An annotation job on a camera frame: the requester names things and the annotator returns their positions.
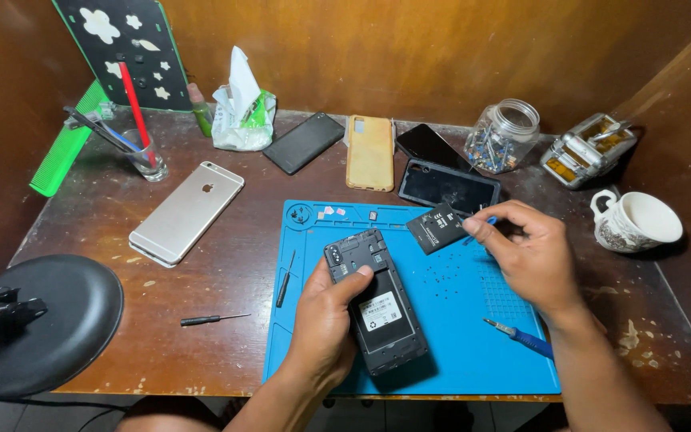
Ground person's right hand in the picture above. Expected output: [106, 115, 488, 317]
[462, 200, 587, 328]

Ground person's left hand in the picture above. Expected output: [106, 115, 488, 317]
[284, 258, 375, 392]

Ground blue plastic pry tool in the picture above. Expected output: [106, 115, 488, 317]
[462, 216, 499, 247]

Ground black phone battery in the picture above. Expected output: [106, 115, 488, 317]
[406, 203, 470, 256]

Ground thin black screwdriver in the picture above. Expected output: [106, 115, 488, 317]
[276, 250, 297, 309]

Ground scattered tiny screws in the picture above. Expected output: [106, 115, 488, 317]
[422, 255, 475, 302]

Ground white patterned mug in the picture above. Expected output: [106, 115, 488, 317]
[589, 189, 685, 254]

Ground blue silicone repair mat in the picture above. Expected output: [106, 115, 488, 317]
[263, 200, 561, 396]

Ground black phone case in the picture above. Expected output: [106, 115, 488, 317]
[397, 158, 502, 217]

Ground metal compartment box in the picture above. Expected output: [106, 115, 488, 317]
[539, 112, 639, 191]

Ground glass jar of small parts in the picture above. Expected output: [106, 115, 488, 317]
[463, 98, 541, 175]

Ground glossy black smartphone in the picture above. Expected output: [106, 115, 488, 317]
[395, 123, 479, 175]

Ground person's leg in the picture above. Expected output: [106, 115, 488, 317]
[114, 396, 224, 432]

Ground silver smartphone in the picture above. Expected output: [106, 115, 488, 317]
[128, 161, 246, 269]

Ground yellowed phone case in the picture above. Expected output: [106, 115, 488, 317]
[345, 114, 395, 193]

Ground matte black smartphone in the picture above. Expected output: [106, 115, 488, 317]
[262, 112, 346, 176]

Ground plastic pack of tissues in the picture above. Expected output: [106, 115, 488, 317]
[211, 46, 278, 152]

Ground clear drinking glass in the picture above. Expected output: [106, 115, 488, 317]
[120, 128, 170, 183]

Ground small green bottle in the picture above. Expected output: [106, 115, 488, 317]
[186, 83, 215, 138]

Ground black round lamp base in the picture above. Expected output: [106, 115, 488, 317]
[0, 254, 125, 400]

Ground blue pen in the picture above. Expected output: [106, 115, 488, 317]
[102, 122, 144, 155]

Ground red pen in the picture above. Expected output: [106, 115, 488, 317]
[118, 61, 158, 168]

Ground green comb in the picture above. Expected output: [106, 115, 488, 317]
[29, 79, 110, 198]

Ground black board with white flowers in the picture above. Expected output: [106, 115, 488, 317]
[52, 0, 194, 114]

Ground blue handled screwdriver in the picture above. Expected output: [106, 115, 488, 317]
[483, 318, 555, 361]

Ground black handled precision screwdriver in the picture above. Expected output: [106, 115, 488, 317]
[180, 312, 252, 328]

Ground black cable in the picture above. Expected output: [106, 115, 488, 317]
[0, 391, 132, 432]

